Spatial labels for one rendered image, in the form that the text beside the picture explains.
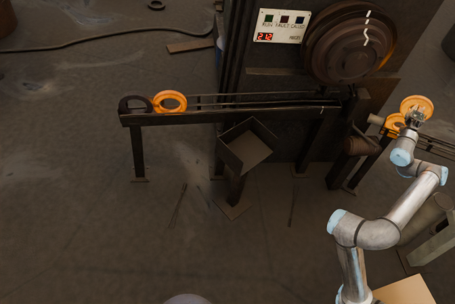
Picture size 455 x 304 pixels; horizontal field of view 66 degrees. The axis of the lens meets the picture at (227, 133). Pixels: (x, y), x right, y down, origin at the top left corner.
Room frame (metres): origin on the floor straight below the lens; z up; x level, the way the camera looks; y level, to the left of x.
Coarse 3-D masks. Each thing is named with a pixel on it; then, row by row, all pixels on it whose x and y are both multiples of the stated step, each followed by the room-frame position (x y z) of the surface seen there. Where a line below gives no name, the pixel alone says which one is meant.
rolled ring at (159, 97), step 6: (168, 90) 1.36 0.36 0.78; (156, 96) 1.33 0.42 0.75; (162, 96) 1.33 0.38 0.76; (168, 96) 1.34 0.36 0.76; (174, 96) 1.34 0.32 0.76; (180, 96) 1.36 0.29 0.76; (156, 102) 1.32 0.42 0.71; (180, 102) 1.35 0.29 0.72; (186, 102) 1.37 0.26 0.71; (156, 108) 1.32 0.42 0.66; (162, 108) 1.35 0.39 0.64; (180, 108) 1.35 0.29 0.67
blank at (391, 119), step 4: (388, 116) 1.58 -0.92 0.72; (392, 116) 1.55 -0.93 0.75; (396, 116) 1.54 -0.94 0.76; (400, 116) 1.54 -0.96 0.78; (388, 120) 1.55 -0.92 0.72; (392, 120) 1.55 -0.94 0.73; (396, 120) 1.54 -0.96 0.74; (400, 120) 1.53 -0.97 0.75; (404, 120) 1.53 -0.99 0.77; (388, 124) 1.55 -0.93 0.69; (392, 124) 1.54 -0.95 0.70; (404, 124) 1.52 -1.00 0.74; (392, 128) 1.54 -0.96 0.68; (396, 128) 1.55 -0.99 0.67
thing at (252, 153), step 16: (240, 128) 1.29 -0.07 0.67; (256, 128) 1.33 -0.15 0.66; (224, 144) 1.12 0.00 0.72; (240, 144) 1.24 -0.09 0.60; (256, 144) 1.26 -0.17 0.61; (272, 144) 1.24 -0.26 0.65; (224, 160) 1.11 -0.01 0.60; (240, 160) 1.04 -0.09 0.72; (256, 160) 1.15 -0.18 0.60; (240, 176) 1.04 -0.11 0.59; (224, 192) 1.27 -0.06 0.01; (240, 192) 1.20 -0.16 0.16; (224, 208) 1.16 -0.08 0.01; (240, 208) 1.18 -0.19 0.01
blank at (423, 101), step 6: (414, 96) 1.49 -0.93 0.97; (420, 96) 1.49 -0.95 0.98; (402, 102) 1.50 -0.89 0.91; (408, 102) 1.48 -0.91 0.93; (414, 102) 1.47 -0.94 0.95; (420, 102) 1.46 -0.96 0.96; (426, 102) 1.46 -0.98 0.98; (402, 108) 1.48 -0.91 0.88; (408, 108) 1.47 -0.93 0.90; (426, 108) 1.45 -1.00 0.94; (432, 108) 1.44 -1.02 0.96; (402, 114) 1.48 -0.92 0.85; (426, 114) 1.44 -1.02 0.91
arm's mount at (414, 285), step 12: (420, 276) 0.79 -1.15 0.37; (384, 288) 0.75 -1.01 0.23; (396, 288) 0.74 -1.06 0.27; (408, 288) 0.74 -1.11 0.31; (420, 288) 0.74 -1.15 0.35; (384, 300) 0.69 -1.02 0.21; (396, 300) 0.69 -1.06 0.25; (408, 300) 0.69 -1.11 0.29; (420, 300) 0.68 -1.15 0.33; (432, 300) 0.68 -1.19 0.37
